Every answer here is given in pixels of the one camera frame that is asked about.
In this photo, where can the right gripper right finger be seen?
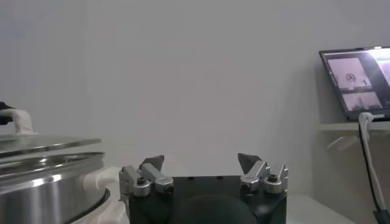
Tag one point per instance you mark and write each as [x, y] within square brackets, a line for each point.
[262, 182]

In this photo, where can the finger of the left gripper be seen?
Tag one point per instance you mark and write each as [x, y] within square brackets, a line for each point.
[3, 106]

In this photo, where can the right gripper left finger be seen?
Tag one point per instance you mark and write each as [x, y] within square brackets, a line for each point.
[149, 182]

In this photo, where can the round glass lid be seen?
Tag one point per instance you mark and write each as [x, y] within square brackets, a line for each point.
[45, 144]

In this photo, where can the perforated steel steamer basket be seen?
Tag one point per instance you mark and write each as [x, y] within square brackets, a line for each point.
[45, 194]

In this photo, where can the black pole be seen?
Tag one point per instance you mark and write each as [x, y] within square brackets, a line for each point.
[383, 216]

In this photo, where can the grey open laptop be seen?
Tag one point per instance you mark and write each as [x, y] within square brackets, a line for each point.
[350, 79]

